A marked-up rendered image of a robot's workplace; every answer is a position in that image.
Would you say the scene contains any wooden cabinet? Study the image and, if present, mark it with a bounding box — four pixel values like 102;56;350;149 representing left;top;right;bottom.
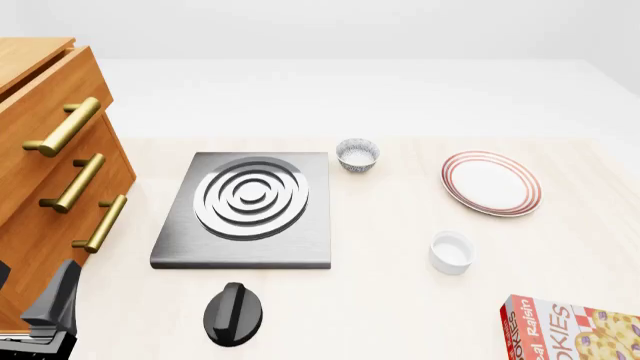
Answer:
0;36;138;335

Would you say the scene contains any brass drawer handle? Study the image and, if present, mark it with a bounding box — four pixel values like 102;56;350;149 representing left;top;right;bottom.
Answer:
71;194;128;255
21;96;102;159
39;153;107;215

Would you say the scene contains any white plate with red rings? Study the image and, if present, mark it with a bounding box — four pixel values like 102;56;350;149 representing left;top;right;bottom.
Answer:
440;150;544;218

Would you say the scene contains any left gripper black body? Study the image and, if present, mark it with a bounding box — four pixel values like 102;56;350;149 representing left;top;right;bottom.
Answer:
0;324;79;360

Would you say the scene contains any flat stove plate with rings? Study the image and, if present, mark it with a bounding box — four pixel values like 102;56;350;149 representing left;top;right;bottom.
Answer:
149;151;333;270

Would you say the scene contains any small white ramekin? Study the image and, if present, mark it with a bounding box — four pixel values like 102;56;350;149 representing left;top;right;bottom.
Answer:
428;230;476;277

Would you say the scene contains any wooden cabinet drawer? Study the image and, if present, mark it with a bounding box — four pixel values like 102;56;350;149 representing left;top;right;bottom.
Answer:
0;111;138;228
0;45;115;161
0;178;138;333

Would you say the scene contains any round black stove knob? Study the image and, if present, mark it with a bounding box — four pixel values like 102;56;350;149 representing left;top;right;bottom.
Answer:
203;282;264;348

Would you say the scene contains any patterned black and white bowl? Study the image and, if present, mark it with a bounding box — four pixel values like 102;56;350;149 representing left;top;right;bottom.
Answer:
335;137;381;176

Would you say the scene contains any red printed cookies box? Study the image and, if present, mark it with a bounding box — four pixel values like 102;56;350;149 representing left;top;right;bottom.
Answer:
498;294;640;360

